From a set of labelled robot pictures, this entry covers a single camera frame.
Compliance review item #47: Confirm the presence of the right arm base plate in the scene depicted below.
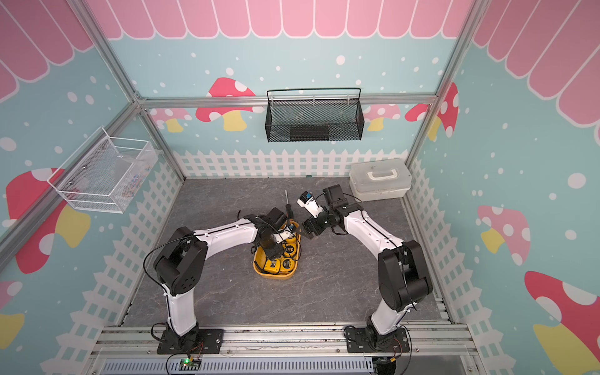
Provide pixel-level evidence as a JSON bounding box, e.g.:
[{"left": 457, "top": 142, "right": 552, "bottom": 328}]
[{"left": 343, "top": 325, "right": 410, "bottom": 354}]

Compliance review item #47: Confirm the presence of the black mesh wall basket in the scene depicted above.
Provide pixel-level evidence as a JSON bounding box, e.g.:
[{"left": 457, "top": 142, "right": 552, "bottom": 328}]
[{"left": 265, "top": 87, "right": 365, "bottom": 142}]

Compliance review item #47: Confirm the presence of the white plastic toolbox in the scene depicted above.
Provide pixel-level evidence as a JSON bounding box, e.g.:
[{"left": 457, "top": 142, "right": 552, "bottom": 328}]
[{"left": 349, "top": 159, "right": 413, "bottom": 202}]

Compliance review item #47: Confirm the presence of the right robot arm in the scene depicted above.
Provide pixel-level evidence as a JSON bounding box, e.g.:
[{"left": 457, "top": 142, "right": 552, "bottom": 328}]
[{"left": 297, "top": 184, "right": 433, "bottom": 342}]

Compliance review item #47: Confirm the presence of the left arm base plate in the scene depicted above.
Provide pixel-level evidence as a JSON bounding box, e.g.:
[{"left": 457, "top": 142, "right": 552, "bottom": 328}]
[{"left": 156, "top": 327, "right": 224, "bottom": 355}]

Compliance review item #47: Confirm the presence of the white wire wall basket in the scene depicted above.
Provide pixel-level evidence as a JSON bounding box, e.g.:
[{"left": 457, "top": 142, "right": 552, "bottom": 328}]
[{"left": 47, "top": 127, "right": 159, "bottom": 214}]

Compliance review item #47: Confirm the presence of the yellow storage tray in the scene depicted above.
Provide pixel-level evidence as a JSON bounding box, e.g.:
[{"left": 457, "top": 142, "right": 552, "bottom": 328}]
[{"left": 252, "top": 220, "right": 302, "bottom": 280}]

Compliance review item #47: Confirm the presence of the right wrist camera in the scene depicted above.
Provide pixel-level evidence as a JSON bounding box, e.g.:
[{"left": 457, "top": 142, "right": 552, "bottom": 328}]
[{"left": 297, "top": 192, "right": 323, "bottom": 218}]

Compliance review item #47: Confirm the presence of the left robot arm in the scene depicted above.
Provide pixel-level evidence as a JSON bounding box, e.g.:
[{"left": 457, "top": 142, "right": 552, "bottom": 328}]
[{"left": 153, "top": 208, "right": 288, "bottom": 338}]

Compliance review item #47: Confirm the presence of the black orange screwdriver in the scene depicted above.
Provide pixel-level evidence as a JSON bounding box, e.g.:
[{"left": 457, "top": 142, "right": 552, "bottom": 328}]
[{"left": 284, "top": 190, "right": 294, "bottom": 220}]

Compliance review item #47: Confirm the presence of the green lit circuit board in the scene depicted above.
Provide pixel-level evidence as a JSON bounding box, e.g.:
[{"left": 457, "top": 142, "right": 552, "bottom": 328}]
[{"left": 178, "top": 358, "right": 202, "bottom": 371}]

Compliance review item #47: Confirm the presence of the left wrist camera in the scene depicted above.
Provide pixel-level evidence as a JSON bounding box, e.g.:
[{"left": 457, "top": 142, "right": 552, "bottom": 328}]
[{"left": 274, "top": 223, "right": 297, "bottom": 243}]

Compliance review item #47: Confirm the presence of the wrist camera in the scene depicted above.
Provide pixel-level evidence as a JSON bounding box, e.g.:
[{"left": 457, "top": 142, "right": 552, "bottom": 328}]
[
  {"left": 274, "top": 223, "right": 297, "bottom": 243},
  {"left": 297, "top": 192, "right": 323, "bottom": 218}
]

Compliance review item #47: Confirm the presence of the yellow tape measure in tray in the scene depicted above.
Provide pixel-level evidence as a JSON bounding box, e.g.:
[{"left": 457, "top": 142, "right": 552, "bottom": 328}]
[{"left": 262, "top": 259, "right": 281, "bottom": 275}]

